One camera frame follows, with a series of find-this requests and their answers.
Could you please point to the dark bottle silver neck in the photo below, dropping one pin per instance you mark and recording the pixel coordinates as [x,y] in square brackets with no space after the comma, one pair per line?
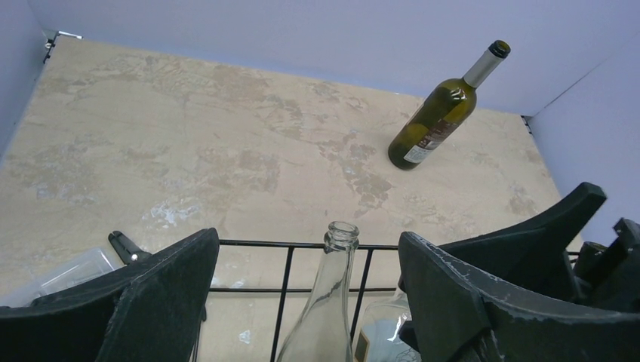
[444,110]

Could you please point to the black pruning shears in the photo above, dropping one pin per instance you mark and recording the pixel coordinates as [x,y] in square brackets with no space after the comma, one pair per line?
[126,249]

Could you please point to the dark green wine bottle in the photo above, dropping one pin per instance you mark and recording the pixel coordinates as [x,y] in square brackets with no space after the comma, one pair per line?
[589,255]

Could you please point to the black wire wine rack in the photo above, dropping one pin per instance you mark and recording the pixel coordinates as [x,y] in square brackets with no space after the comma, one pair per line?
[258,292]

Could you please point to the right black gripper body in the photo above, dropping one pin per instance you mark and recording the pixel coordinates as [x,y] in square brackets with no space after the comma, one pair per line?
[534,255]

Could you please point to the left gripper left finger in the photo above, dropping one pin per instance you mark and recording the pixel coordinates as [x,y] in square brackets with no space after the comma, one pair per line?
[146,311]

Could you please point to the clear tall bottle dark label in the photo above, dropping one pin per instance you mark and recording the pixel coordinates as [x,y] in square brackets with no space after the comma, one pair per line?
[321,332]

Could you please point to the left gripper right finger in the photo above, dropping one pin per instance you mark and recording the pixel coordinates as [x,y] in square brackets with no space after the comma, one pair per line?
[461,312]

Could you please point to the clear bottle black cap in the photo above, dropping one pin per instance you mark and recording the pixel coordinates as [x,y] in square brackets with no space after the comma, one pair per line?
[378,338]

